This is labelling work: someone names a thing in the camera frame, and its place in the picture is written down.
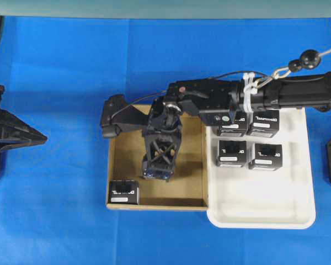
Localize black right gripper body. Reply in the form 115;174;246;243
142;97;183;177

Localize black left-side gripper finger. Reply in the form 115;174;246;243
0;109;47;153

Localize black box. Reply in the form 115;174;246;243
143;169;173;182
108;180;140;205

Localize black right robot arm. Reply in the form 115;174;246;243
142;72;331;181

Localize open brown cardboard box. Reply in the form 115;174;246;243
105;114;208;211

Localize black box tray bottom-left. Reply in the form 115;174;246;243
216;140;247;168

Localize black box tray top-left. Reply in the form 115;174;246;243
217;112;248;137

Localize black box tray top-right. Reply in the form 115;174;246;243
247;110;280;138

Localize black box tray bottom-right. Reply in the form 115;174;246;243
248;143;283;171

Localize blue table cloth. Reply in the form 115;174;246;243
0;17;331;264

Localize white zip tie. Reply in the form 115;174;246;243
243;72;258;113

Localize white plastic tray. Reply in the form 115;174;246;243
205;109;316;229

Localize thin black cable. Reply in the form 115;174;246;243
110;71;271;122

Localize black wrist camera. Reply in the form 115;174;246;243
100;94;148;139

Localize white cord with black balls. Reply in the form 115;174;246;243
253;44;331;91

